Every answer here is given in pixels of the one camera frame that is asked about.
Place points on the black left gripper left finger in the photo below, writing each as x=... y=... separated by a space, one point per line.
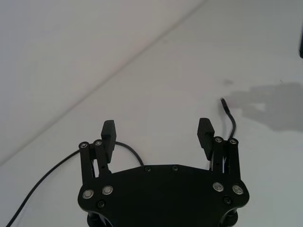
x=107 y=139

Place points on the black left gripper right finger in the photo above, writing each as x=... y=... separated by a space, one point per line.
x=205 y=137

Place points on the dark object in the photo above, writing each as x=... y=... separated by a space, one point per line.
x=301 y=45

